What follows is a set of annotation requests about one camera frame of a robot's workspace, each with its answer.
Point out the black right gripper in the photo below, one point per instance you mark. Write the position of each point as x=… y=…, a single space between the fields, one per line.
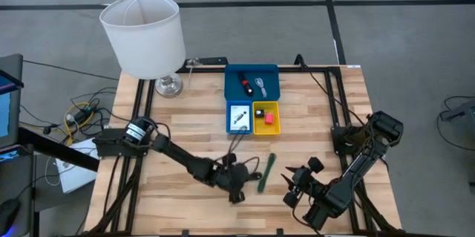
x=304 y=179

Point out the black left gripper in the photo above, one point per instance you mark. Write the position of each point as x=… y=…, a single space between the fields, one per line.
x=235 y=177

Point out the pink USB wall charger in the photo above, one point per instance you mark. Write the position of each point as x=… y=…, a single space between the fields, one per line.
x=269 y=118

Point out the white printed product box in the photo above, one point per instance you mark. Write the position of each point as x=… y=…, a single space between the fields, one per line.
x=239 y=117

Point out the small black adapter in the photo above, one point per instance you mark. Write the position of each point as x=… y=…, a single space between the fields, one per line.
x=259 y=113

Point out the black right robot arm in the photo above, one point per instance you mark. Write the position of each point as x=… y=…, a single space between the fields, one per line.
x=356 y=177

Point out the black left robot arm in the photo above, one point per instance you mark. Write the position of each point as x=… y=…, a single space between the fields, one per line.
x=178 y=155

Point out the yellow slotted basket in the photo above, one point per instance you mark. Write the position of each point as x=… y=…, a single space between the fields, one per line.
x=272 y=129

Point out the small blue slotted basket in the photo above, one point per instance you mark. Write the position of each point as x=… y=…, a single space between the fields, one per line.
x=228 y=129

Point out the large blue plastic tray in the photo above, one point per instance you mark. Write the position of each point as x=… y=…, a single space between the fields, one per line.
x=232 y=92

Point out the black bar device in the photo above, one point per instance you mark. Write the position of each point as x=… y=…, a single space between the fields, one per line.
x=213 y=61

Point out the white shade silver table lamp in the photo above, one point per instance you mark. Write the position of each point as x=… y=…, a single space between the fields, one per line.
x=144 y=40

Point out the white paper box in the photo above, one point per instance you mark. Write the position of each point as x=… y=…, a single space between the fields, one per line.
x=74 y=170

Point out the black power strip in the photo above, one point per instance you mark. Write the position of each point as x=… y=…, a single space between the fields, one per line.
x=82 y=115

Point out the black side desk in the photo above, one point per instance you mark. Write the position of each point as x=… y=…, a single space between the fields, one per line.
x=48 y=148

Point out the black computer mouse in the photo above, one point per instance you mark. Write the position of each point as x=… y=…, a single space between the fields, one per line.
x=8 y=213

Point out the black aluminium table frame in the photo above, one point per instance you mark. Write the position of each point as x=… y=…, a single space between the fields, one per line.
x=143 y=92

